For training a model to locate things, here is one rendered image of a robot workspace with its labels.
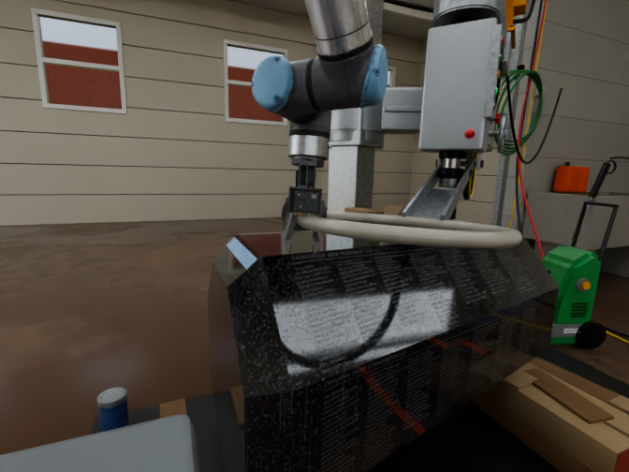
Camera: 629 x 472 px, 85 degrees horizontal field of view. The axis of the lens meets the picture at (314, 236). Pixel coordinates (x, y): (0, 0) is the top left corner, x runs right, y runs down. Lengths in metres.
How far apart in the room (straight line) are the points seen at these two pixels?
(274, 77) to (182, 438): 0.55
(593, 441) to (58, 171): 7.16
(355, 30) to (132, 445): 0.54
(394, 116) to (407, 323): 1.25
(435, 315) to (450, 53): 0.89
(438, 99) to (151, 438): 1.30
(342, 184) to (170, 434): 1.75
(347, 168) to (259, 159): 5.41
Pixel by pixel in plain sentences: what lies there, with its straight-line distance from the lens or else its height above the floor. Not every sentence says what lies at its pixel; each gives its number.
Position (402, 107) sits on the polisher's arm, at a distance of 1.96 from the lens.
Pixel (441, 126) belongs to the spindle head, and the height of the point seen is 1.18.
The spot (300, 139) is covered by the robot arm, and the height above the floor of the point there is 1.09.
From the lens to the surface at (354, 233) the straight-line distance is 0.61.
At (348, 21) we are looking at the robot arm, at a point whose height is 1.23.
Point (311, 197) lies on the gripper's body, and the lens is 0.74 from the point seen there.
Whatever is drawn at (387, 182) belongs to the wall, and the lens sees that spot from 8.54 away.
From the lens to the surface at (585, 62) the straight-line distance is 4.69.
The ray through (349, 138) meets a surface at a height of 1.19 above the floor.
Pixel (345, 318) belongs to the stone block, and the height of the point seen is 0.66.
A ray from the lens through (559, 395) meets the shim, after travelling 1.68.
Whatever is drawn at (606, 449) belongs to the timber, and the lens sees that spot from 1.54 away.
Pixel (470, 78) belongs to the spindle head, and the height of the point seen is 1.34.
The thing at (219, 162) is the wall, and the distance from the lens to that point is 7.10.
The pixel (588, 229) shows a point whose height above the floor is 0.58.
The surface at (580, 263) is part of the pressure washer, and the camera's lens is 2.56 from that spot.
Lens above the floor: 1.02
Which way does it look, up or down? 11 degrees down
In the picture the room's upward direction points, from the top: 1 degrees clockwise
